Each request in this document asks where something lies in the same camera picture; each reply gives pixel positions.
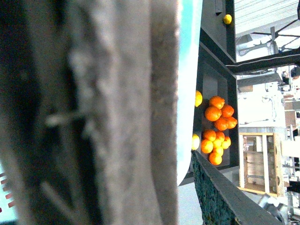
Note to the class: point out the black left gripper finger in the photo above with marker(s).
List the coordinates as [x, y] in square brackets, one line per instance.
[221, 202]

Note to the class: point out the orange fruit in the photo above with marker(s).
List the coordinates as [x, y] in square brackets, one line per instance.
[215, 158]
[227, 111]
[209, 134]
[217, 101]
[212, 113]
[206, 146]
[232, 122]
[220, 136]
[221, 124]

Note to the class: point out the wooden crate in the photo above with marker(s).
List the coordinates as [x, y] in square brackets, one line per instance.
[260, 164]

